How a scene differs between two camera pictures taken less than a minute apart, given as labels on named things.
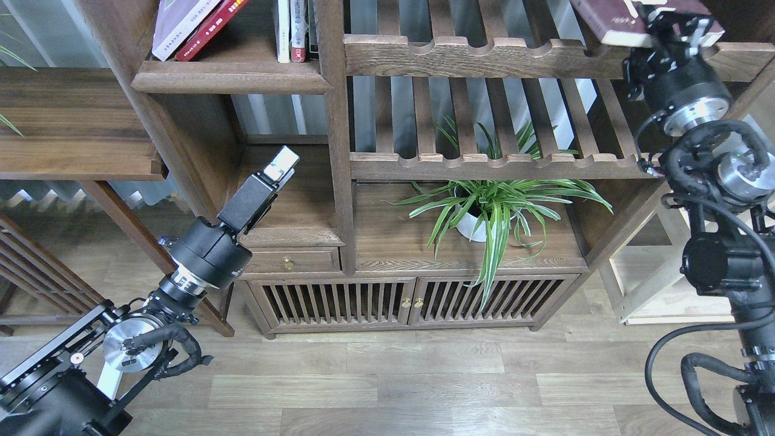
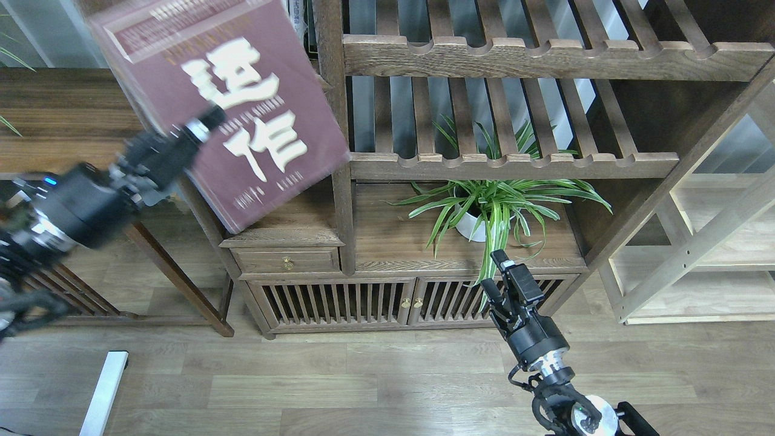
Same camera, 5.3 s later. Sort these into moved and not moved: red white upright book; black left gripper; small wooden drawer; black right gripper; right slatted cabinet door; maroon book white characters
Moved: black right gripper; maroon book white characters; black left gripper
Not moved: right slatted cabinet door; red white upright book; small wooden drawer
